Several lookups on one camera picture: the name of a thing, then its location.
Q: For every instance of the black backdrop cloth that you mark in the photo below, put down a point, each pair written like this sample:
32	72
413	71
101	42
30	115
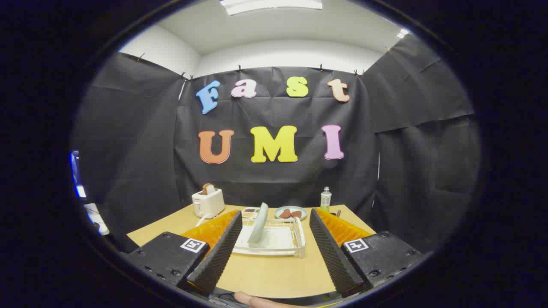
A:
150	141

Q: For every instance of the white toaster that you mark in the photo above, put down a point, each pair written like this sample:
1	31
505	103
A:
209	204

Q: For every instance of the toasted bread slice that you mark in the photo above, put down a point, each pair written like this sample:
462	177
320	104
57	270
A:
208	188

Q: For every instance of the pale blue food plate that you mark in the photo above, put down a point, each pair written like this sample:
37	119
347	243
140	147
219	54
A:
299	209

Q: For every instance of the green drink bottle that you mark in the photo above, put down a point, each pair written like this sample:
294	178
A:
326	199

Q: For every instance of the pale green plate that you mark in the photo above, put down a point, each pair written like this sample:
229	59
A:
258	224

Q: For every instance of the ceiling light panel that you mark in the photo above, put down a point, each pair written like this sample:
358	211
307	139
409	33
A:
269	5

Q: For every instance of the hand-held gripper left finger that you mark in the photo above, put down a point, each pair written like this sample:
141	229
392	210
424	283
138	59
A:
218	252

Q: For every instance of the computer monitor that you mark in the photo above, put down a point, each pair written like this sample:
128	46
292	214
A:
77	171

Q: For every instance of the white divided grain tray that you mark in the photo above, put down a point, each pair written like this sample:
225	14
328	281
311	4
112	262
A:
249	210

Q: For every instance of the fried chicken piece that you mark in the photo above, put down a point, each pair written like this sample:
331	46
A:
296	214
285	213

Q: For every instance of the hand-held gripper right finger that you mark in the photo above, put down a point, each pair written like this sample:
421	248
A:
332	252

